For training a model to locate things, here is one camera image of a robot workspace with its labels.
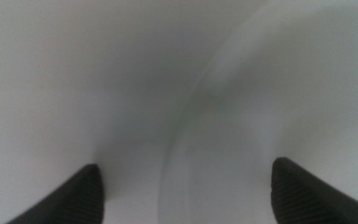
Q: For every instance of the white shallow bowl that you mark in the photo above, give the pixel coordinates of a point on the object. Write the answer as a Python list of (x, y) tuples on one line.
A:
[(291, 93)]

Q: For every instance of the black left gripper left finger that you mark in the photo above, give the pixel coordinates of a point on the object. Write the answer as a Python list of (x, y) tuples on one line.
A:
[(76, 199)]

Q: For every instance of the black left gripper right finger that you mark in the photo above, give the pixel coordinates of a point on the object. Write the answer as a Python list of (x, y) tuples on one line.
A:
[(300, 196)]

